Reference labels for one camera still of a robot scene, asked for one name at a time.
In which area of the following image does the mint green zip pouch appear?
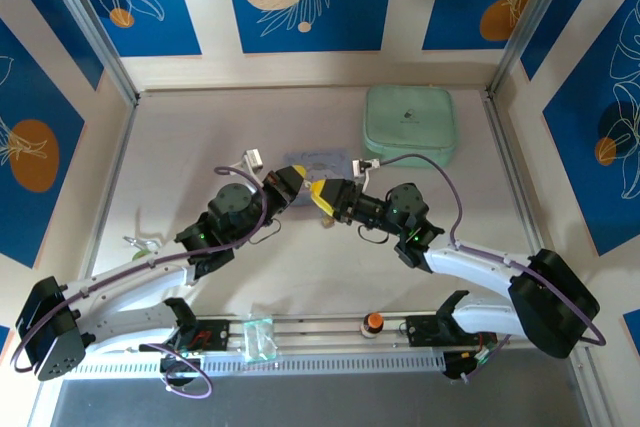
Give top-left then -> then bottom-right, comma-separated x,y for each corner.
360,84 -> 460,169

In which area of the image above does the small orange capped bottle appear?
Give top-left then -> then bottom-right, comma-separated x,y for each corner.
360,311 -> 385,339

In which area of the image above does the aluminium table side rail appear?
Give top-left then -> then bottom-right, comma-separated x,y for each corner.
78,91 -> 140,288
482,91 -> 546,256

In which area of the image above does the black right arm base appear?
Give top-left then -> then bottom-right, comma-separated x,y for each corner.
404,314 -> 484,348

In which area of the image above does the clear plastic bag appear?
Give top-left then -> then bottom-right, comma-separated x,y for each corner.
242,316 -> 277,362

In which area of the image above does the thin black cable loop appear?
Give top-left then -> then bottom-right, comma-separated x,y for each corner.
356,225 -> 392,246

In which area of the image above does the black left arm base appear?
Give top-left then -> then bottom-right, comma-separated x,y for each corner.
172,316 -> 232,354

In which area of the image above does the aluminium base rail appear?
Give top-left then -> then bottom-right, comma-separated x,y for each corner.
194,314 -> 451,351

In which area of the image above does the grey slotted cable duct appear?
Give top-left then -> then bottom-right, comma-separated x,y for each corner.
67,351 -> 446,373

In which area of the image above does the aluminium frame post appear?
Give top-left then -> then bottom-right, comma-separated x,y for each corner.
34,0 -> 141,104
487,0 -> 591,98

